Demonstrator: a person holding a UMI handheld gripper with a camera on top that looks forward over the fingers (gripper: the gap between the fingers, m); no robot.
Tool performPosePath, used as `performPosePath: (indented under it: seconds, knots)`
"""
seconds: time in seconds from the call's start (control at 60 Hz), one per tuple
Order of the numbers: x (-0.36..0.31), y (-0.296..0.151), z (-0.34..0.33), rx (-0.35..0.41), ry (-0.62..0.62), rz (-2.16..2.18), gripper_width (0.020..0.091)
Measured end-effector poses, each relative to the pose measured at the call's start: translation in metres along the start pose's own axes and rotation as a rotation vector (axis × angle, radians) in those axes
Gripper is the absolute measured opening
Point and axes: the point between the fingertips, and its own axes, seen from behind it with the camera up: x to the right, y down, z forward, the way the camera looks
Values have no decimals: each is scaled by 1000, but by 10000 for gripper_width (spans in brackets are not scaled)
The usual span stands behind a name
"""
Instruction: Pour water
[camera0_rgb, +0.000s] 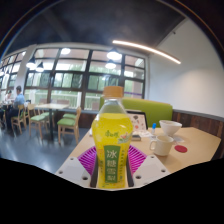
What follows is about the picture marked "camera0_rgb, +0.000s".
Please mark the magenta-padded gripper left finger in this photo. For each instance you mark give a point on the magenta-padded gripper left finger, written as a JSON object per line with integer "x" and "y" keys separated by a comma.
{"x": 71, "y": 168}

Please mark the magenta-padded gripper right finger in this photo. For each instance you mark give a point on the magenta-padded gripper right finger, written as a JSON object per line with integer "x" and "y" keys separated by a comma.
{"x": 150, "y": 168}

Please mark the yellow drink bottle green label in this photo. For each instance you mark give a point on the yellow drink bottle green label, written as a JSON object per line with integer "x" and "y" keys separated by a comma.
{"x": 112, "y": 140}

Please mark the white mug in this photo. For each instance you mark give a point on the white mug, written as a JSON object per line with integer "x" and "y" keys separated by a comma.
{"x": 163, "y": 146}

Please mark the white paper sheets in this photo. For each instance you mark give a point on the white paper sheets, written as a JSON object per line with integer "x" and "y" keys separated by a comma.
{"x": 144, "y": 133}

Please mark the flat round red coaster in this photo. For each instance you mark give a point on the flat round red coaster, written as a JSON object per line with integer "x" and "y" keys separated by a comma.
{"x": 181, "y": 149}

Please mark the small blue-capped bottle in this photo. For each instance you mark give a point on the small blue-capped bottle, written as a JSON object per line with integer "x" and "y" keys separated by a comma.
{"x": 153, "y": 129}

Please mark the wooden chairs with green seats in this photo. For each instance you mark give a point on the wooden chairs with green seats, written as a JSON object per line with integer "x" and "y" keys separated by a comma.
{"x": 68, "y": 122}

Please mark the white bowl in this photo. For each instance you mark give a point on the white bowl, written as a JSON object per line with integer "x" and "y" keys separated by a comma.
{"x": 170, "y": 127}

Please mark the framed picture stand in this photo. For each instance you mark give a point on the framed picture stand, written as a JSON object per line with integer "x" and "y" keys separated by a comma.
{"x": 138, "y": 120}

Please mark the green upholstered bench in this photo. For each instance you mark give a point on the green upholstered bench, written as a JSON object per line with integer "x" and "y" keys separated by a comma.
{"x": 153, "y": 111}

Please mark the wooden dining table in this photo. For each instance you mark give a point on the wooden dining table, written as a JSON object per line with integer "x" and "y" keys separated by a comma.
{"x": 50, "y": 106}

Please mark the person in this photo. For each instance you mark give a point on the person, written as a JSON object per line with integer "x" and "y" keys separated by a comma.
{"x": 18, "y": 101}
{"x": 8, "y": 95}

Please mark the hanging pendant lamps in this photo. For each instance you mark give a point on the hanging pendant lamps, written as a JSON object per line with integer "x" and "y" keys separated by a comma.
{"x": 114, "y": 55}

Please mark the long linear ceiling light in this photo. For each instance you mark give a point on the long linear ceiling light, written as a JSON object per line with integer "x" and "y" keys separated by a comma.
{"x": 146, "y": 49}

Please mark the large dark-framed window wall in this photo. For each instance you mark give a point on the large dark-framed window wall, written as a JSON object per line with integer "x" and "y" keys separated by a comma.
{"x": 71, "y": 78}

